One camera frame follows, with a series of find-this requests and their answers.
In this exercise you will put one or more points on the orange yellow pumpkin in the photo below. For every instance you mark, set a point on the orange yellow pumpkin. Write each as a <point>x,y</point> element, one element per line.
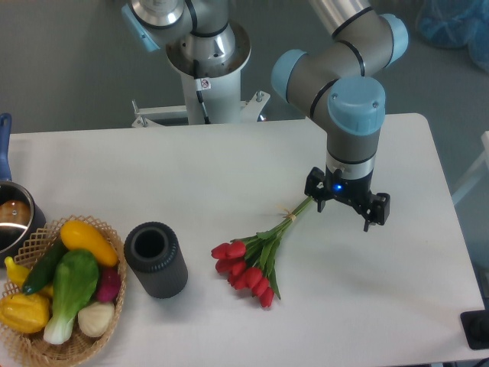
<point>25,313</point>

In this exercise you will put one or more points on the green bok choy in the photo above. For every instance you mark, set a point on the green bok choy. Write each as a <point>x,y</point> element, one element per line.
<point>74,283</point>

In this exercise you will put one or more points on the black device at table edge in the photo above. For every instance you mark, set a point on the black device at table edge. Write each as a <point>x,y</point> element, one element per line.
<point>475,326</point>

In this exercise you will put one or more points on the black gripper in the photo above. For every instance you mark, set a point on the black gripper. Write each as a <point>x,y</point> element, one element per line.
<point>323,186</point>

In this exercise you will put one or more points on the blue plastic bag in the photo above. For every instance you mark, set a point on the blue plastic bag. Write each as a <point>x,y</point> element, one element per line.
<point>456,25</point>

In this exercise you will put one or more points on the red tulip bouquet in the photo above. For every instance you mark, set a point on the red tulip bouquet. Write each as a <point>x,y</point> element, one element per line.
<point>249,263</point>

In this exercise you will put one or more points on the purple radish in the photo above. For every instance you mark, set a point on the purple radish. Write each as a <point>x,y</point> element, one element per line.
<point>109,285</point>

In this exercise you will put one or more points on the white garlic bulb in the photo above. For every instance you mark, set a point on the white garlic bulb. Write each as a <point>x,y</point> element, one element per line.
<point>95,319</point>

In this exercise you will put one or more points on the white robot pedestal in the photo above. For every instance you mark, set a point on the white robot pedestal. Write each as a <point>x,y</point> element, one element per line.
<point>210,73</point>

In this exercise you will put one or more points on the white frame at right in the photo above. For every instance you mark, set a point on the white frame at right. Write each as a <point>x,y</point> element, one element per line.
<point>473,174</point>

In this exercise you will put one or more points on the woven wicker basket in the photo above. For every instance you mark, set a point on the woven wicker basket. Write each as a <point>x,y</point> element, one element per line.
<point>19,349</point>

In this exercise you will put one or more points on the dark green cucumber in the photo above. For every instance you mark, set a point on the dark green cucumber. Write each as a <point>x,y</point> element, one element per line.
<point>43,271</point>

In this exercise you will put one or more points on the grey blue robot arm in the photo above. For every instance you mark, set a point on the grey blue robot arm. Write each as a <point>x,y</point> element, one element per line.
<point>335,89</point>

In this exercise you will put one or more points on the dark grey ribbed vase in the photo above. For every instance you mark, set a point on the dark grey ribbed vase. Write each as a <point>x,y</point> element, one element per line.
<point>153,253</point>

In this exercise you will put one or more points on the yellow squash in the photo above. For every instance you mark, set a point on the yellow squash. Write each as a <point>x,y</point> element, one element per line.
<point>77,235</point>

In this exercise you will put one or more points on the yellow gourd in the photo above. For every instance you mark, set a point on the yellow gourd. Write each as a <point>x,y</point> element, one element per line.
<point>17,274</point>

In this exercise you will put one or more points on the blue handled saucepan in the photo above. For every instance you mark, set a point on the blue handled saucepan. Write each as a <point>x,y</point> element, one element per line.
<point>20,215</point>

